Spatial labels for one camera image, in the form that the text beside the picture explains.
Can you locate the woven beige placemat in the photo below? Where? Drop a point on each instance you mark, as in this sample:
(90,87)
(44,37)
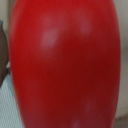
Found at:
(9,115)

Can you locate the red tomato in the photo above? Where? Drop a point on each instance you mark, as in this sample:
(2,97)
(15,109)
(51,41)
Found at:
(65,62)

